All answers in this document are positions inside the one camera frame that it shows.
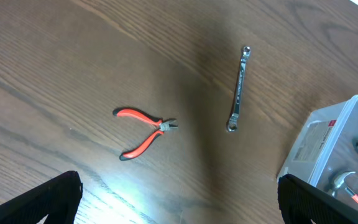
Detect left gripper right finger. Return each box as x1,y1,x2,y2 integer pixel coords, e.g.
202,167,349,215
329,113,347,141
277,174,358,224

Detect silver ring wrench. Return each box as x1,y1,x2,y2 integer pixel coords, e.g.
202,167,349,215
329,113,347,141
226,46,251,132

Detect small claw hammer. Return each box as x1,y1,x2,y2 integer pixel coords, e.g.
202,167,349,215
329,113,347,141
328,170,358,204

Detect clear plastic container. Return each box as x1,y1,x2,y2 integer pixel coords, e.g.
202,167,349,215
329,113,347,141
278,95,358,211

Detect red handled pliers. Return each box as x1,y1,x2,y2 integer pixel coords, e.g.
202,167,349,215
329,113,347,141
112,107,178,161

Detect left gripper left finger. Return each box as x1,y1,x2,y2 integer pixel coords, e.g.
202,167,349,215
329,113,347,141
0,170,83,224

